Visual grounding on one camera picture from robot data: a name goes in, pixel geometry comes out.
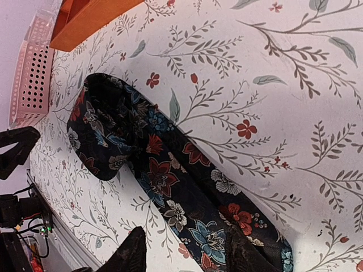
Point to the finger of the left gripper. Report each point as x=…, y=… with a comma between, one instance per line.
x=25, y=139

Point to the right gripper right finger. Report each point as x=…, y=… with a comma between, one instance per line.
x=241, y=255

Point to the orange wooden compartment tray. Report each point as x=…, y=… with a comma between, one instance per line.
x=77, y=20

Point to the pink plastic basket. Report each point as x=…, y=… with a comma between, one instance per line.
x=29, y=101

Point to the dark floral tie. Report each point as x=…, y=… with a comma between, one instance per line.
x=112, y=125

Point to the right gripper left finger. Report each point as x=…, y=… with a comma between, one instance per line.
x=130, y=255

